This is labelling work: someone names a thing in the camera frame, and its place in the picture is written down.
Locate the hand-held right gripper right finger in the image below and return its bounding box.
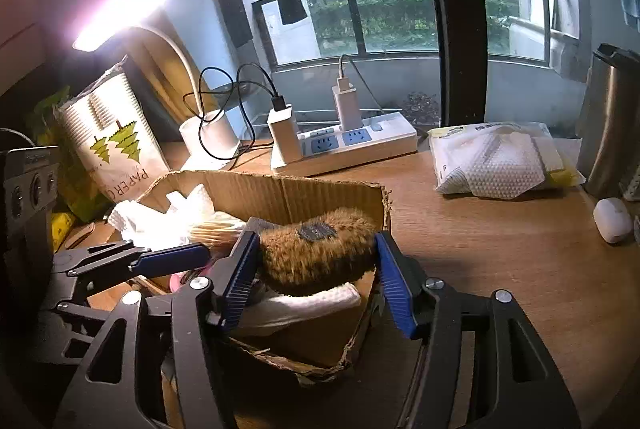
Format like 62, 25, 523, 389
374, 230, 583, 429

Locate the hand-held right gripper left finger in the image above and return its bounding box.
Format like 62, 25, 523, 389
52, 229, 261, 429

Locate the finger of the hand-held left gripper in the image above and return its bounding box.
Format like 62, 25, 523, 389
40, 296, 118, 360
52, 240, 212, 279

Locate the cardboard box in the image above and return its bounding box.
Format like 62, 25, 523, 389
107, 169, 393, 385

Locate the yellow packet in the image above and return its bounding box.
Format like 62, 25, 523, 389
50, 211, 76, 252

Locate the crumpled white tissue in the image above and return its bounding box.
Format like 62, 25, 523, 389
107, 184, 216, 250

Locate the cotton swab bundle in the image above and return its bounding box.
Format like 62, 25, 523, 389
192, 221, 248, 245

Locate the white folding knife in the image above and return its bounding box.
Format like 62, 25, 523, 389
65, 223, 96, 250

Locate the green snack bag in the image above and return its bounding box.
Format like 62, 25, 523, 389
25, 86, 113, 222

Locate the paper cup sleeve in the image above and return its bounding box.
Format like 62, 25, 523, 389
55, 56, 171, 204

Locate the white desk lamp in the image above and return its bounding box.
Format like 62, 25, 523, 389
72, 0, 241, 164

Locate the white power strip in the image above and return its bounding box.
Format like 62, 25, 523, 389
270, 111, 418, 177

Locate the white charger with black plug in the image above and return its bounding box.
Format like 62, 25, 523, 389
266, 106, 305, 164

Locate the wet wipes pack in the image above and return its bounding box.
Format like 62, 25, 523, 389
429, 121, 586, 200

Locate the white earbuds case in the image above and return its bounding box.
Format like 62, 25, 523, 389
593, 197, 635, 244

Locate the steel tumbler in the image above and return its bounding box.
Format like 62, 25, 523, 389
575, 43, 640, 200

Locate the black balcony railing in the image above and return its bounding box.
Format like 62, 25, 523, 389
251, 0, 581, 70

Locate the black cable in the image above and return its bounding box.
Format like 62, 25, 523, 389
182, 63, 286, 160

